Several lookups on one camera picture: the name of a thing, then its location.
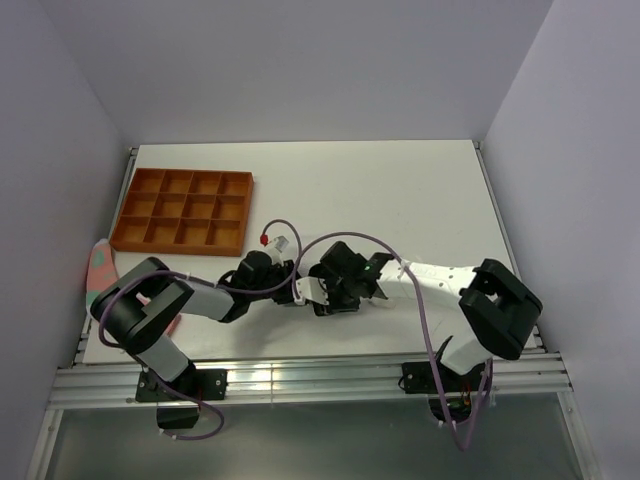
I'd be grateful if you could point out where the orange compartment tray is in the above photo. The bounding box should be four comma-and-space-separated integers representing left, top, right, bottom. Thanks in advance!
110, 168, 254, 257

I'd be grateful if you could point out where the aluminium rail frame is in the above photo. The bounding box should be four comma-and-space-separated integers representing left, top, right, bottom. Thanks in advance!
27, 140, 601, 479

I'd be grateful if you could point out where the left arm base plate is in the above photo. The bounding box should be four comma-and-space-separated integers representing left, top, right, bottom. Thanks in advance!
135, 369, 227, 403

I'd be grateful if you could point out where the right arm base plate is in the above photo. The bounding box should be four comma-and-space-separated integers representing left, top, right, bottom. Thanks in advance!
398, 361, 485, 395

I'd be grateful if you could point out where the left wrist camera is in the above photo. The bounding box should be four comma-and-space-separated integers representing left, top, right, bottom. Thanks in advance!
260, 233, 289, 256

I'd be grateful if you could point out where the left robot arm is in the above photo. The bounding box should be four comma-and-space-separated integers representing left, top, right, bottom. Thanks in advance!
90, 250, 294, 399

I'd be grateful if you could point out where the pink patterned sock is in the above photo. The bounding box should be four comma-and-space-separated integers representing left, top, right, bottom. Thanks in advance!
85, 238, 119, 314

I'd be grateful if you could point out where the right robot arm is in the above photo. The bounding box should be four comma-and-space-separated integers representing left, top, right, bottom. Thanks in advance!
294, 241, 543, 390

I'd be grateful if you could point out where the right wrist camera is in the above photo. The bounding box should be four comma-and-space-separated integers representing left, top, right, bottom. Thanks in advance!
293, 276, 329, 305

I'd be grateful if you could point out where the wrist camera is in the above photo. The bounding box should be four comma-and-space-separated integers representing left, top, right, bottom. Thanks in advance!
293, 276, 329, 305
260, 233, 289, 256

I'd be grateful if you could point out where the black cable clamp block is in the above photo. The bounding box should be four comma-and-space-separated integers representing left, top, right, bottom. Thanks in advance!
156, 407, 200, 431

